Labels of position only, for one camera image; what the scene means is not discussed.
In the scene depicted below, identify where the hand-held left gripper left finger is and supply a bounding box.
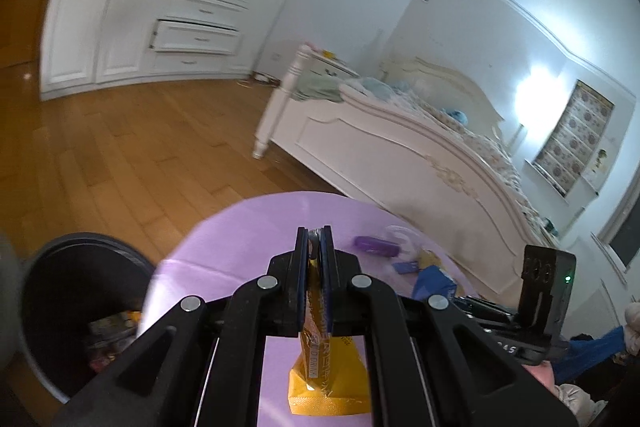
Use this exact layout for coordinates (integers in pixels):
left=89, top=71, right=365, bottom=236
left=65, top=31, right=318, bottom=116
left=50, top=227, right=313, bottom=427

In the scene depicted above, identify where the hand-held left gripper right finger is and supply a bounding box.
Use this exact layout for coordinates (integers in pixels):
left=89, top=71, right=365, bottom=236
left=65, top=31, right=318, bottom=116
left=320, top=225, right=578, bottom=427

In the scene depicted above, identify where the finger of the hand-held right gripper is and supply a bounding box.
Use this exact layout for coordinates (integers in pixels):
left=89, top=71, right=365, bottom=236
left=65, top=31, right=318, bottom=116
left=454, top=294, right=520, bottom=329

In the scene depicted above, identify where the yellow drink packet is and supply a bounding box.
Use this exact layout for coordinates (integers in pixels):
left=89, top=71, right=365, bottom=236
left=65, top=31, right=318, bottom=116
left=287, top=229, right=373, bottom=418

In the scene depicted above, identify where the black trash bin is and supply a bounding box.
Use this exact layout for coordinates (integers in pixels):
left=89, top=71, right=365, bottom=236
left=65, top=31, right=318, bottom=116
left=20, top=232, right=156, bottom=405

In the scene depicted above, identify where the blue bag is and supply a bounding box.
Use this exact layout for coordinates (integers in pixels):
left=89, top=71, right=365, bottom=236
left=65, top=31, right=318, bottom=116
left=411, top=264, right=458, bottom=303

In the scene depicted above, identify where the blue cloth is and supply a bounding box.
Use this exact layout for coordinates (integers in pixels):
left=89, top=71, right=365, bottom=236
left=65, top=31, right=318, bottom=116
left=552, top=326, right=632, bottom=385

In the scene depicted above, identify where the purple packet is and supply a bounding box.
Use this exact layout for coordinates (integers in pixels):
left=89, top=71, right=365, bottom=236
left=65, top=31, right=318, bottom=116
left=355, top=235, right=401, bottom=256

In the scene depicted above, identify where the clear plastic wrapper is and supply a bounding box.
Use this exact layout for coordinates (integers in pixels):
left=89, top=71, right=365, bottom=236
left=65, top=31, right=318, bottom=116
left=385, top=224, right=426, bottom=258

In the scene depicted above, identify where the dark window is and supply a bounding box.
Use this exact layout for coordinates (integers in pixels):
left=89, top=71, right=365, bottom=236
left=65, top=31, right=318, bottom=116
left=597, top=187, right=640, bottom=273

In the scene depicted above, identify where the floral bedding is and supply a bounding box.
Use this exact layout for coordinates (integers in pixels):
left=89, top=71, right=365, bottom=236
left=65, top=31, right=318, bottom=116
left=345, top=77, right=551, bottom=233

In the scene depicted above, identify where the patterned window blind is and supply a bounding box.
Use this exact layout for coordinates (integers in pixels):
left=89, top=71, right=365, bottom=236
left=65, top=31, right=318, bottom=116
left=532, top=79, right=615, bottom=198

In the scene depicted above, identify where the blue plush toy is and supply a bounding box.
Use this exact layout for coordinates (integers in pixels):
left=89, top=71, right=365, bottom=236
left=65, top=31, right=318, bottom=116
left=440, top=108, right=471, bottom=126

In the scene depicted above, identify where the grey packet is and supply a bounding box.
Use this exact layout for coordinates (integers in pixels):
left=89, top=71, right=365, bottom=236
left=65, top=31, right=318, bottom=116
left=90, top=314, right=131, bottom=339

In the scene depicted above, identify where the green cloth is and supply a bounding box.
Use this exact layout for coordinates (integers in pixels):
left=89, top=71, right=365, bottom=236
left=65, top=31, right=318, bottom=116
left=292, top=74, right=346, bottom=102

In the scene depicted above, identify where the red wrapper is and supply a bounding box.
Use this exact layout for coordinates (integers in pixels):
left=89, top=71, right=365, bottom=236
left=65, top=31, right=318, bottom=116
left=87, top=354, right=118, bottom=373

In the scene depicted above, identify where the white power strip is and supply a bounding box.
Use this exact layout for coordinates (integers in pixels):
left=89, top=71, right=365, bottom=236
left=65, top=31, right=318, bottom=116
left=240, top=72, right=281, bottom=86

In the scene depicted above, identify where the white nightstand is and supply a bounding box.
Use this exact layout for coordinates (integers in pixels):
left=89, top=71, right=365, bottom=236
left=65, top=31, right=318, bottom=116
left=305, top=49, right=358, bottom=80

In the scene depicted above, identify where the white wardrobe drawer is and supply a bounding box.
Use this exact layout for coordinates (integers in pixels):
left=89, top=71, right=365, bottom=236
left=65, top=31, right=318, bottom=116
left=150, top=19, right=241, bottom=55

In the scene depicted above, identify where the white wardrobe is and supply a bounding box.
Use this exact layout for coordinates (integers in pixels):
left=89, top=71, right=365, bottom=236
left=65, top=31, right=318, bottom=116
left=39, top=0, right=346, bottom=100

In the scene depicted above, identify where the white bed frame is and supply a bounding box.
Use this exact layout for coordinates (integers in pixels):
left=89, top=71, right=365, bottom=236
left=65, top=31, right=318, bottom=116
left=252, top=42, right=561, bottom=303

